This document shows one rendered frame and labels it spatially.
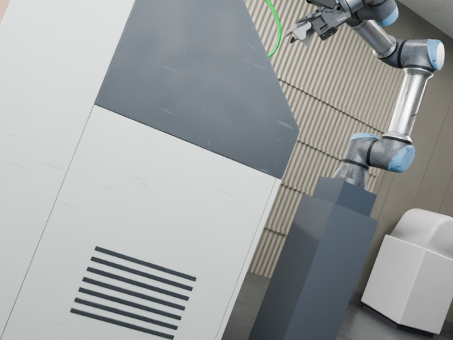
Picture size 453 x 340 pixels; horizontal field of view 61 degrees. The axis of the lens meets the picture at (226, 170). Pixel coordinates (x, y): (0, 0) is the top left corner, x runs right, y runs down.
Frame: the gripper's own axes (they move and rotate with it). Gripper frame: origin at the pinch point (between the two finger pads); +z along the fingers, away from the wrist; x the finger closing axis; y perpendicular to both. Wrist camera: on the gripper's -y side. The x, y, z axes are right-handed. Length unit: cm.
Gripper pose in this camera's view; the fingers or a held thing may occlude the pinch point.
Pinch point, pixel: (288, 36)
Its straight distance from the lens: 140.8
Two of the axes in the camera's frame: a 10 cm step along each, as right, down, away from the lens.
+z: -7.9, 4.7, 3.9
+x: 4.2, -0.5, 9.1
